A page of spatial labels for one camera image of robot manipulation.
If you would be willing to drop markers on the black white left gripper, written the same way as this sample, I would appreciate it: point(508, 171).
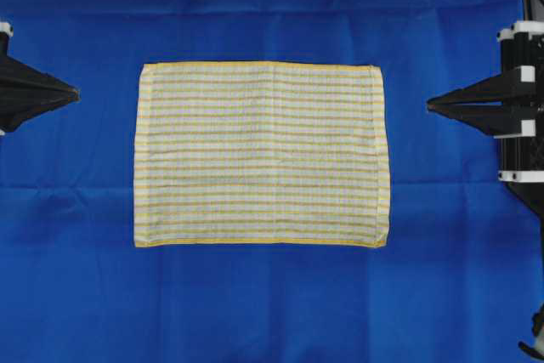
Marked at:
point(23, 82)

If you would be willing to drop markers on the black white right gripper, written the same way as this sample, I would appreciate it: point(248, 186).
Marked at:
point(518, 121)

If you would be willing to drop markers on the yellow striped towel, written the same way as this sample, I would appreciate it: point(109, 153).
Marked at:
point(250, 152)

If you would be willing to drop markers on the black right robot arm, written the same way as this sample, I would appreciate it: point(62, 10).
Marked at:
point(530, 193)

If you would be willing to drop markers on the blue table cloth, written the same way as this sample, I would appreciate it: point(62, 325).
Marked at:
point(460, 275)

